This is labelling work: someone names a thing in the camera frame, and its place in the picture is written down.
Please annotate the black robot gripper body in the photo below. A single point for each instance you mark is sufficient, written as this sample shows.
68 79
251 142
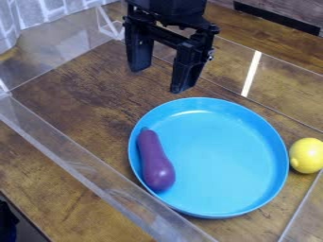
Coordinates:
177 22

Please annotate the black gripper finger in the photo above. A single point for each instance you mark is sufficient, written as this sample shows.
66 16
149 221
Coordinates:
139 45
187 67

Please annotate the blue round plastic tray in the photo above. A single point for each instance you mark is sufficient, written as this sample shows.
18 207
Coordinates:
228 156

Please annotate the purple toy eggplant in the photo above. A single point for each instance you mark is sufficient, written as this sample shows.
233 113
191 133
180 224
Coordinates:
157 168

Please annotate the black bar in background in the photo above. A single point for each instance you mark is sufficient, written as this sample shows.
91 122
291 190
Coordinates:
276 18

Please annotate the yellow toy lemon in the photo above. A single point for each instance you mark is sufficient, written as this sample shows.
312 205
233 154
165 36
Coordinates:
305 155

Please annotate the clear acrylic enclosure wall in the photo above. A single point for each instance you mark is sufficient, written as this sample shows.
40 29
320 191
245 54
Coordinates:
70 102

